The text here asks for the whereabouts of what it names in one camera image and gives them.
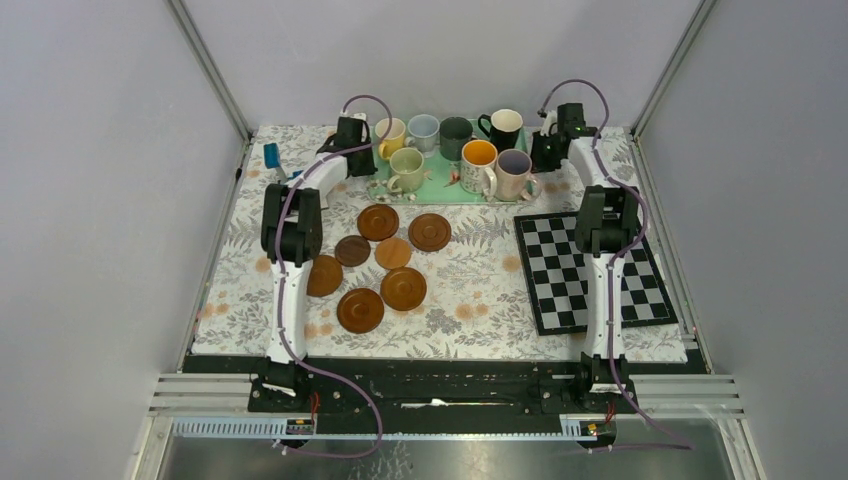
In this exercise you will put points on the patterned mug orange inside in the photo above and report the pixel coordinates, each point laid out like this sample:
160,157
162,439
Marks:
477,175

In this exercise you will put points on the pale green mug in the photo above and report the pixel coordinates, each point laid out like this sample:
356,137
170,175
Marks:
406,171

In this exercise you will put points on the black mug white inside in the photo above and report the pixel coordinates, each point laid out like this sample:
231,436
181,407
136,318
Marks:
502,128

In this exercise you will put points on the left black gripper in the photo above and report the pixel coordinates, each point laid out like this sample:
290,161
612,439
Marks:
366,169

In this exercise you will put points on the floral tablecloth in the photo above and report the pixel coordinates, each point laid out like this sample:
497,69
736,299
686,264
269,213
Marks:
477,304

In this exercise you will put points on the green serving tray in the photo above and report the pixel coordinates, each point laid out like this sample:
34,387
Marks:
441,184

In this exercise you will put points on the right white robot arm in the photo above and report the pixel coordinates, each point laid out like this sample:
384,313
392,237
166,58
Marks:
606,226

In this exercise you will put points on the small dark wooden coaster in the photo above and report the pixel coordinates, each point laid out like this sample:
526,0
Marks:
352,250

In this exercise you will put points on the light blue mug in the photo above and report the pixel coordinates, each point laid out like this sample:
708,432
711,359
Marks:
423,134

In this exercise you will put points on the yellow mug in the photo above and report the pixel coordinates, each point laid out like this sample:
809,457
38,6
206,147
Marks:
393,133

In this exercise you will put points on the black white chessboard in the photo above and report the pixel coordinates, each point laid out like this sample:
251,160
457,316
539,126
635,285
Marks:
557,280

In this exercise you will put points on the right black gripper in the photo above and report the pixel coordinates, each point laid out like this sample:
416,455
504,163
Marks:
539,165

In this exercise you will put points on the brown wooden coaster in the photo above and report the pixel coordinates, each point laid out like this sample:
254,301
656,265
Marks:
403,289
325,276
429,232
360,310
377,222

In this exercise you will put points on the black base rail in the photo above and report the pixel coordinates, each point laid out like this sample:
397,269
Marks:
393,398

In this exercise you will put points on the blue block on stand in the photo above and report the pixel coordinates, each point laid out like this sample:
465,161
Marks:
272,161

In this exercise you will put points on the pink mug purple inside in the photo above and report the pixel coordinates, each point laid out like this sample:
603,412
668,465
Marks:
515,179

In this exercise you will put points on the small light wooden coaster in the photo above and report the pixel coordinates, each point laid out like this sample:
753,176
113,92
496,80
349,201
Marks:
393,253

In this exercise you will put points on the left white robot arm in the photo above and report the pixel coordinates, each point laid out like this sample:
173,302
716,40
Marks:
291,232

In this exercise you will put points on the dark green mug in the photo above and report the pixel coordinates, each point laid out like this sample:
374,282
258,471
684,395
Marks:
454,133

